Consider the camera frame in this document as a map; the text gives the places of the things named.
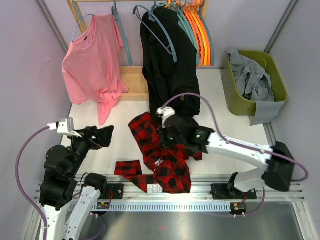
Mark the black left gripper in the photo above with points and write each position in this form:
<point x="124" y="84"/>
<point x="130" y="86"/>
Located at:
<point x="103" y="136"/>

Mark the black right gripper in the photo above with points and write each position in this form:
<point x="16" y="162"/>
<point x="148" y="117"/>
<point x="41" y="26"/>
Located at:
<point x="164" y="140"/>

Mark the red black plaid shirt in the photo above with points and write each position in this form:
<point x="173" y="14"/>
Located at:
<point x="168" y="165"/>

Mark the grey button shirt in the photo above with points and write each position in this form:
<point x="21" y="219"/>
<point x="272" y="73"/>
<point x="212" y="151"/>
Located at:
<point x="255" y="82"/>

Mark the teal plastic hanger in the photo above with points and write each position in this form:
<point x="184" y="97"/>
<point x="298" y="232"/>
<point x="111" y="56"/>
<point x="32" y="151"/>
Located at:
<point x="116" y="15"/>

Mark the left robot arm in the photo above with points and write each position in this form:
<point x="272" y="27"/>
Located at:
<point x="57" y="189"/>

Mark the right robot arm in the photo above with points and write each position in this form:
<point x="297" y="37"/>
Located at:
<point x="270" y="169"/>

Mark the pink t-shirt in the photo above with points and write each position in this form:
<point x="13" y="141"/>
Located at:
<point x="91" y="68"/>

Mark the black shirt on hanger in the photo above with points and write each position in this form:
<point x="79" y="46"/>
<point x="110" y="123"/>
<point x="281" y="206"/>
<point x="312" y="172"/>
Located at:
<point x="169" y="64"/>

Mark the yellow plastic hanger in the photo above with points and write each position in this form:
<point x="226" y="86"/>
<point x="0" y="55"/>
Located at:
<point x="202" y="34"/>

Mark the teal empty hanger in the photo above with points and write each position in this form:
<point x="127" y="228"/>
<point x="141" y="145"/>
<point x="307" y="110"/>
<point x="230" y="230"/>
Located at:
<point x="210" y="40"/>

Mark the orange plastic hanger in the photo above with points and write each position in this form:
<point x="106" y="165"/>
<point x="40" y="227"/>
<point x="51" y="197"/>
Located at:
<point x="190" y="16"/>

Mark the green plastic basket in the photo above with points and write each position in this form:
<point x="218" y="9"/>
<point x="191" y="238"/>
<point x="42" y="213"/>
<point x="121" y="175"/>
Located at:
<point x="252" y="82"/>

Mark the aluminium corner profile left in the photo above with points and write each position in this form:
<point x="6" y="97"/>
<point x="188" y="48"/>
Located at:
<point x="52" y="24"/>

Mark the aluminium corner profile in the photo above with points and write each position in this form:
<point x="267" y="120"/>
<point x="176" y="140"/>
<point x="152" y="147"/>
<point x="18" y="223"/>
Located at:
<point x="52" y="24"/>
<point x="281" y="25"/>

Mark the aluminium corner profile right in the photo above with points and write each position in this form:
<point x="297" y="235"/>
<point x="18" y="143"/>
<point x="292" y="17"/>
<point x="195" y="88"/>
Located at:
<point x="281" y="25"/>

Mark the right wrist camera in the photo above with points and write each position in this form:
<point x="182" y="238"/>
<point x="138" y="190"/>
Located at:
<point x="167" y="114"/>

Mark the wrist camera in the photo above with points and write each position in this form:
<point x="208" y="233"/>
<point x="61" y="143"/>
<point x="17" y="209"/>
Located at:
<point x="167" y="114"/>
<point x="65" y="126"/>

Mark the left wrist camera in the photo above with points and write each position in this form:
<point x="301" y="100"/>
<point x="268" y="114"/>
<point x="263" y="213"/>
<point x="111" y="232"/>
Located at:
<point x="65" y="126"/>

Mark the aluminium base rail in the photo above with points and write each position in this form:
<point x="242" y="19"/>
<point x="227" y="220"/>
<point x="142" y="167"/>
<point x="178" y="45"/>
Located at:
<point x="153" y="189"/>

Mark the wooden rack frame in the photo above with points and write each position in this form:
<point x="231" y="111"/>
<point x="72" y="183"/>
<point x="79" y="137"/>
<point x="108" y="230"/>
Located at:
<point x="132" y="75"/>

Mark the white slotted cable duct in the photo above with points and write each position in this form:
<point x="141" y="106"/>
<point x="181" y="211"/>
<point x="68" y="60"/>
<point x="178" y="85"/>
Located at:
<point x="162" y="207"/>

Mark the light blue wire hanger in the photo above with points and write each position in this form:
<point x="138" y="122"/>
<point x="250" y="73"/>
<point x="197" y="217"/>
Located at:
<point x="81" y="23"/>

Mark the wooden clothes rail rod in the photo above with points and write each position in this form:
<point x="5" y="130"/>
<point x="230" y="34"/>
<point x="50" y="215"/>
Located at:
<point x="87" y="1"/>

